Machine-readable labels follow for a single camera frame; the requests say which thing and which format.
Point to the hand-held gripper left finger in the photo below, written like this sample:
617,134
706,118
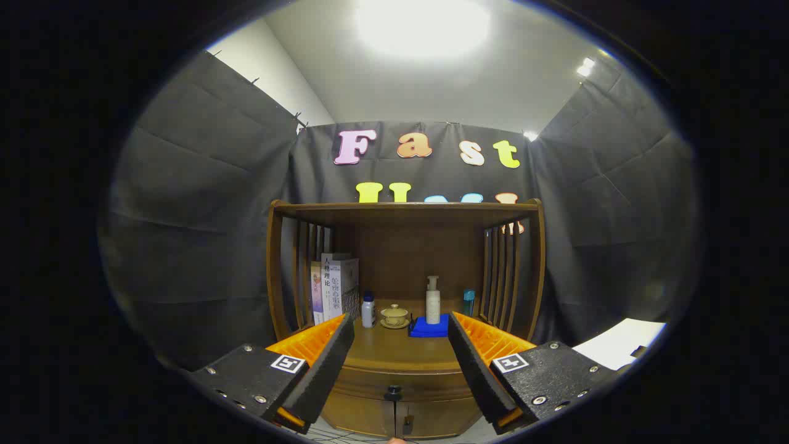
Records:
327,364

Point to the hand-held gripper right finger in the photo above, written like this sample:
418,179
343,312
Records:
471,370

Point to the black drawer knob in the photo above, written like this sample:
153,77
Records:
393,392

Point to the wooden countertop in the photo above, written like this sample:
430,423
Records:
394,348

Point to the wooden cabinet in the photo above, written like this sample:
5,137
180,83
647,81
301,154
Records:
400,246

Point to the blue folded cloth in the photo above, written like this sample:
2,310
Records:
425,330

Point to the white bottle blue cap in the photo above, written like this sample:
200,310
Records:
368,314

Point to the clear blue bottle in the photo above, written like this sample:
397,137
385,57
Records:
468,303

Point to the purple book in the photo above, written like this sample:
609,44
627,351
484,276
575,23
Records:
317,296

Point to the white pump bottle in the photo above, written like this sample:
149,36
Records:
433,305

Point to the white grey patterned book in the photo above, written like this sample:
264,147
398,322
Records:
345,287

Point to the yellow lidded teacup with saucer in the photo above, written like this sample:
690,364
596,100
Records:
394,316

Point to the thin white book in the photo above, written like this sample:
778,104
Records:
327,277

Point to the white flat board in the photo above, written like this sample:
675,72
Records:
616,342

